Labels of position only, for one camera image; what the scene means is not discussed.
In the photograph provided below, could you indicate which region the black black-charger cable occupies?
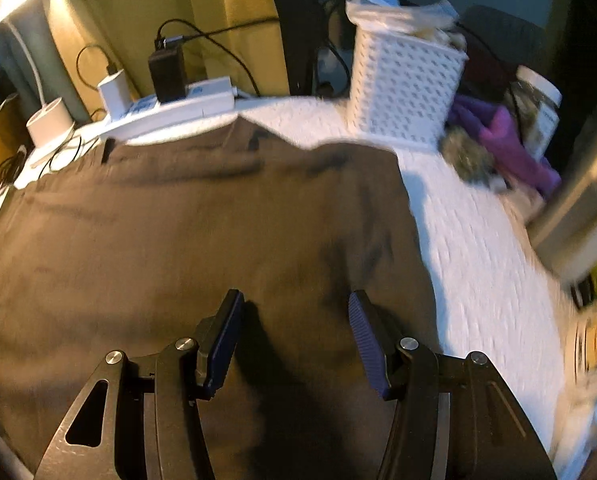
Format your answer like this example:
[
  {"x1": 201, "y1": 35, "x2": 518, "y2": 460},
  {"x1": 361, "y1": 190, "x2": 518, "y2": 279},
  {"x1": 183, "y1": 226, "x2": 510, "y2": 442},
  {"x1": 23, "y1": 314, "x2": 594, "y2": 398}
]
[{"x1": 153, "y1": 15, "x2": 279, "y2": 98}]

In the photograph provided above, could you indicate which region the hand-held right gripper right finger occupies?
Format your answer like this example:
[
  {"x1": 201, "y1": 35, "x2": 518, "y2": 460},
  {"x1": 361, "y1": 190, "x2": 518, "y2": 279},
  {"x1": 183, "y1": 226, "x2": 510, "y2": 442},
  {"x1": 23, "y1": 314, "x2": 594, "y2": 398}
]
[{"x1": 347, "y1": 290, "x2": 554, "y2": 480}]

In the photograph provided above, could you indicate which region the steel bottle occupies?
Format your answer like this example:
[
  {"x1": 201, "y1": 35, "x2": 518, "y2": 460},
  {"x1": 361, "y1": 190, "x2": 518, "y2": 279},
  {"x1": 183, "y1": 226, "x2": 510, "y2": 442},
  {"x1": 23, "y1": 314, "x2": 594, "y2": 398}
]
[{"x1": 526, "y1": 120, "x2": 597, "y2": 281}]

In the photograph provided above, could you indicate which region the white charger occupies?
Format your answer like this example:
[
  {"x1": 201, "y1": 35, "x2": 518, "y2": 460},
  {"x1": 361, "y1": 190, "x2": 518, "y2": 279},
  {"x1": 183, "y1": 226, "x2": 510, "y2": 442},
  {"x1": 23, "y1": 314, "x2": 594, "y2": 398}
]
[{"x1": 97, "y1": 69, "x2": 134, "y2": 121}]

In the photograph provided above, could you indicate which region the black coiled cable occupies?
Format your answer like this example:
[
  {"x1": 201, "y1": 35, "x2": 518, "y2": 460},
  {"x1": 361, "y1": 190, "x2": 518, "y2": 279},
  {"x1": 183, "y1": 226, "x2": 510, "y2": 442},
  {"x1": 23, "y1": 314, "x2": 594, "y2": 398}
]
[{"x1": 0, "y1": 145, "x2": 29, "y2": 191}]

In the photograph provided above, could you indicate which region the black charger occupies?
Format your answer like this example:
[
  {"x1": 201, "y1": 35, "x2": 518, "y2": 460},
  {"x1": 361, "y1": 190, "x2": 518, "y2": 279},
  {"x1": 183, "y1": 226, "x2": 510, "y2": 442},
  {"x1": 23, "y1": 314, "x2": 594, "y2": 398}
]
[{"x1": 147, "y1": 42, "x2": 188, "y2": 105}]

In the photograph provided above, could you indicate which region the white plastic bag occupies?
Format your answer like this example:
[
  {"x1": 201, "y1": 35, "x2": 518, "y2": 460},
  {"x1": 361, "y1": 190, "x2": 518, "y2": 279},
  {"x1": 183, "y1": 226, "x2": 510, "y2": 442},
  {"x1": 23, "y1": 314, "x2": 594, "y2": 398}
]
[{"x1": 346, "y1": 0, "x2": 467, "y2": 41}]

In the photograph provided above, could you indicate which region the grey fuzzy item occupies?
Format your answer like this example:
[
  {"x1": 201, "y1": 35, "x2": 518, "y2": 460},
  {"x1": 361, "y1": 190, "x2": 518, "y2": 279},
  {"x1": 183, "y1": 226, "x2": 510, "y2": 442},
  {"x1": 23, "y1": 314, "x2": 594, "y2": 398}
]
[{"x1": 439, "y1": 127, "x2": 497, "y2": 183}]

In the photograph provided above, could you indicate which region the white textured bed cover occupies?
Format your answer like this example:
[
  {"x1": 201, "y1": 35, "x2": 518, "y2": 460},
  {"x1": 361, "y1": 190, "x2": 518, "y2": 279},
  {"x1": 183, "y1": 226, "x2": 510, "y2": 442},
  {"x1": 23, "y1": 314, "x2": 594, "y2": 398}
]
[{"x1": 8, "y1": 95, "x2": 567, "y2": 480}]

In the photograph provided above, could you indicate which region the olive printed t-shirt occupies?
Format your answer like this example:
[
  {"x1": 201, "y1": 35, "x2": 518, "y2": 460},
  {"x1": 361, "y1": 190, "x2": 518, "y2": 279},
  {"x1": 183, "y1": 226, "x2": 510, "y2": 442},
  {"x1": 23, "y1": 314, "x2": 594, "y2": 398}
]
[{"x1": 0, "y1": 119, "x2": 442, "y2": 480}]

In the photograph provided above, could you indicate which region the jar with white lid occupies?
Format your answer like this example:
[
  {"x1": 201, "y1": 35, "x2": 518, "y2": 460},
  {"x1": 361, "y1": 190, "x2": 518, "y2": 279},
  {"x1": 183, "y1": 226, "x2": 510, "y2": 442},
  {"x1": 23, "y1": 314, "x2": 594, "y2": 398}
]
[{"x1": 511, "y1": 65, "x2": 563, "y2": 161}]

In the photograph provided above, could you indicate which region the white desk lamp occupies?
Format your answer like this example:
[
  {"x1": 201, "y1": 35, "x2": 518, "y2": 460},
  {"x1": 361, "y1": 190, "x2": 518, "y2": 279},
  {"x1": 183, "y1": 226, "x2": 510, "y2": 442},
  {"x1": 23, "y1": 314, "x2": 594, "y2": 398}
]
[{"x1": 0, "y1": 0, "x2": 79, "y2": 168}]

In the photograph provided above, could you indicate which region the white power strip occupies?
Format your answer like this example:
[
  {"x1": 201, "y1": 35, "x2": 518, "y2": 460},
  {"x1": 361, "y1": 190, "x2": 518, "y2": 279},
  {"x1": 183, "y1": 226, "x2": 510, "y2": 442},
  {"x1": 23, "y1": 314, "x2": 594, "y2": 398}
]
[{"x1": 101, "y1": 76, "x2": 239, "y2": 141}]

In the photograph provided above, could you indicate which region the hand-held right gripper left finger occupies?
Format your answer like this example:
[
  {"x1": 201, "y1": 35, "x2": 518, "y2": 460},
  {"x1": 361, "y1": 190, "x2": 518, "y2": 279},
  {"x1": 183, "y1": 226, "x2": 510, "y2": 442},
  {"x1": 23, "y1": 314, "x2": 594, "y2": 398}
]
[{"x1": 33, "y1": 288, "x2": 245, "y2": 480}]

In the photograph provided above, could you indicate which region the purple cloth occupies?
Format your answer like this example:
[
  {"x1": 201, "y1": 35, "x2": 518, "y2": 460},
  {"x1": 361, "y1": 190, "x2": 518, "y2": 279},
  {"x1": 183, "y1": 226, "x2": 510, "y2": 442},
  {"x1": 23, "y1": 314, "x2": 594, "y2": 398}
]
[{"x1": 449, "y1": 95, "x2": 562, "y2": 196}]

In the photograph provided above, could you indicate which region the white woven basket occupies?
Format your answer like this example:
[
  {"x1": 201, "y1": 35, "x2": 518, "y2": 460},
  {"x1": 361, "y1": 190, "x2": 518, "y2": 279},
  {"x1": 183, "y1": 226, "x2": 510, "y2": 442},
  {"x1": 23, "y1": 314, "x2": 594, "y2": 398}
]
[{"x1": 346, "y1": 0, "x2": 469, "y2": 148}]

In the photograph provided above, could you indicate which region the white printed mug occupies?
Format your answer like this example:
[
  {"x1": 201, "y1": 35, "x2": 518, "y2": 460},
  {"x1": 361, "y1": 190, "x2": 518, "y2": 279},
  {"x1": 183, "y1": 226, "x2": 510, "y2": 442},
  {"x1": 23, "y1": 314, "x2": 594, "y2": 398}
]
[{"x1": 563, "y1": 305, "x2": 597, "y2": 391}]

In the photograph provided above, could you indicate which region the black white-charger cable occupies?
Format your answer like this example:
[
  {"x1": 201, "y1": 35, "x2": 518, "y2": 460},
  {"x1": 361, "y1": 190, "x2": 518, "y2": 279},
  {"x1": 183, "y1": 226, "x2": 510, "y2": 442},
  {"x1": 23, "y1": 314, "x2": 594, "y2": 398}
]
[{"x1": 76, "y1": 45, "x2": 119, "y2": 111}]

